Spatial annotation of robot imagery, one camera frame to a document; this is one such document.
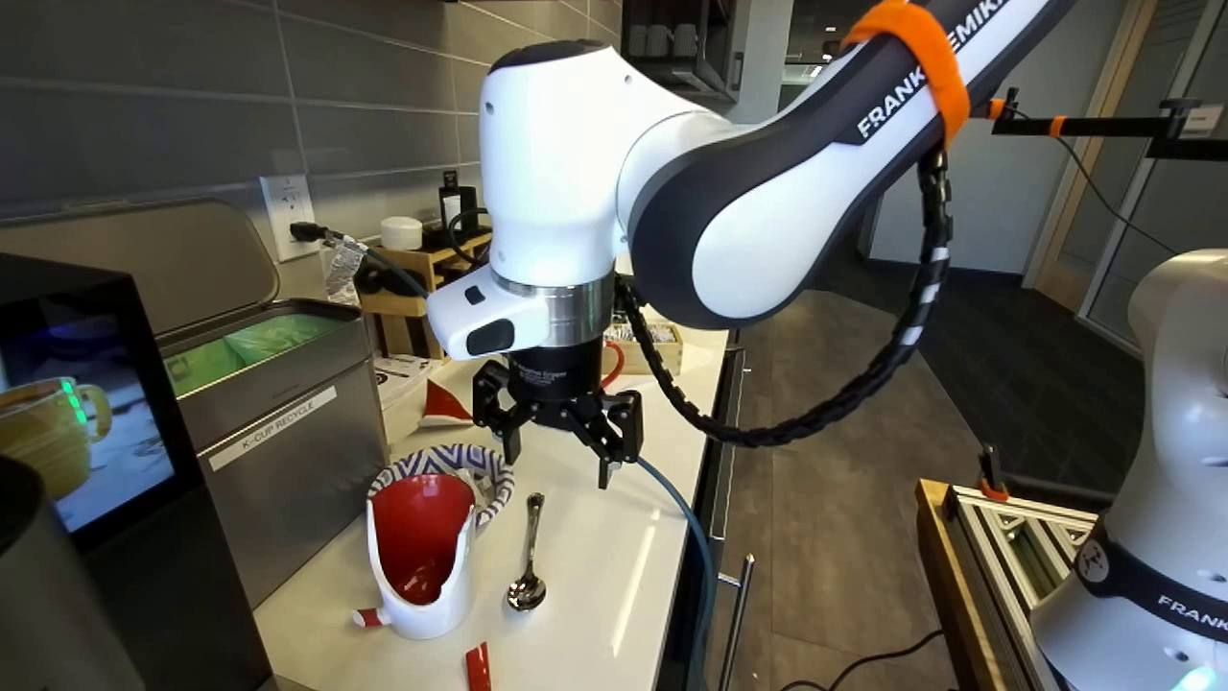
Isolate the wooden crate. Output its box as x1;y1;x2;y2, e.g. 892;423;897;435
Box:
915;478;1105;691

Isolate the white wall outlet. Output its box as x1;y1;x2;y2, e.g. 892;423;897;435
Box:
258;172;319;266

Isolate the silver metal spoon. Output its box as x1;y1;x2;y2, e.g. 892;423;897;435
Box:
502;492;553;616

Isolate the orange velcro strap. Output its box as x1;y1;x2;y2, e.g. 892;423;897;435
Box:
840;0;975;145

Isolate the stainless steel countertop appliance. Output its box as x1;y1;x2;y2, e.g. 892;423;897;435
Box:
0;200;397;616

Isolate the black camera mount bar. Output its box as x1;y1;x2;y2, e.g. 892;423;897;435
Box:
987;86;1228;167

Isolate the wooden rack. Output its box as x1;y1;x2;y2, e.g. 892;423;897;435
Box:
359;232;501;362

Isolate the broken white red cup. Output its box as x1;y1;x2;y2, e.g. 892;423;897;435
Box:
364;470;483;640

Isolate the blue patterned plate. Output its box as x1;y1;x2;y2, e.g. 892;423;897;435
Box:
370;440;519;536

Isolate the black coffee machine with screen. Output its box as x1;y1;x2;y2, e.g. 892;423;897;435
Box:
0;250;281;691

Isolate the triangular red ceramic shard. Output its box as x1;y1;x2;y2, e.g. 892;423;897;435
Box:
419;380;478;429

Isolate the aluminium frame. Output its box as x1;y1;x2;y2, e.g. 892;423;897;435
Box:
954;488;1105;645

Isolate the white jar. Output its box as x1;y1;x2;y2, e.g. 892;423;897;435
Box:
375;211;428;259

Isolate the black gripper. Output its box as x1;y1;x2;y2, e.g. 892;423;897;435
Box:
468;341;644;492

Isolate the black cable chain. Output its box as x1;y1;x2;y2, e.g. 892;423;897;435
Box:
611;145;960;455

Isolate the black floor cable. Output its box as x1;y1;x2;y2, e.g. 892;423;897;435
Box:
781;625;954;691

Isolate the long red ceramic shard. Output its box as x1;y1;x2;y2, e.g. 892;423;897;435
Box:
460;640;497;691

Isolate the dark glass bottle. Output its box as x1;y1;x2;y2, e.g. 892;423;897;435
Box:
436;170;483;250

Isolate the long silver drawer handle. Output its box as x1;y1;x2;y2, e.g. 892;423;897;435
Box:
705;368;749;548

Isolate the teal cable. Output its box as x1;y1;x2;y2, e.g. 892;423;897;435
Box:
630;455;723;691

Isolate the small white box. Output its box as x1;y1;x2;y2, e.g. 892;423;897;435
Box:
374;352;436;444

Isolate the short silver drawer handle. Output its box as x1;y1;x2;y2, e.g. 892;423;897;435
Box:
714;548;760;691

